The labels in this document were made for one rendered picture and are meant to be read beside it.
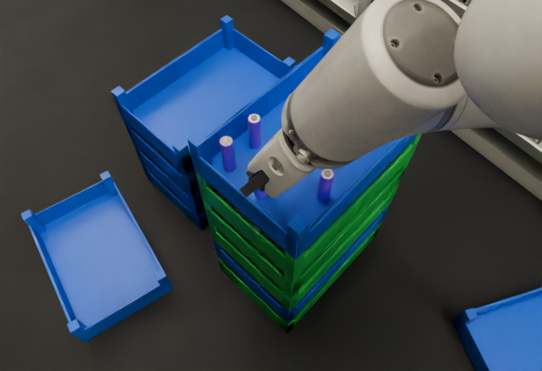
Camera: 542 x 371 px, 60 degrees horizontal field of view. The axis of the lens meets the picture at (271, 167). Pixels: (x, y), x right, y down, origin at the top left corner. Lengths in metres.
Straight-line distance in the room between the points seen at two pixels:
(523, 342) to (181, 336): 0.69
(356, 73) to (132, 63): 1.19
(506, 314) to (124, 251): 0.83
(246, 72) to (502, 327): 0.75
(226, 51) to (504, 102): 0.90
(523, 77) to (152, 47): 1.34
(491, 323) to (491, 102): 0.90
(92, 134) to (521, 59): 1.19
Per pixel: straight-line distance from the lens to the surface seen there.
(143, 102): 1.00
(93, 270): 1.11
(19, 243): 1.21
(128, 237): 1.12
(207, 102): 0.98
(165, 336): 1.03
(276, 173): 0.45
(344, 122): 0.34
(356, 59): 0.30
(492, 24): 0.22
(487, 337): 1.09
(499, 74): 0.21
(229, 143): 0.63
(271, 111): 0.75
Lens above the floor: 0.98
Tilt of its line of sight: 57 degrees down
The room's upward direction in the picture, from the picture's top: straight up
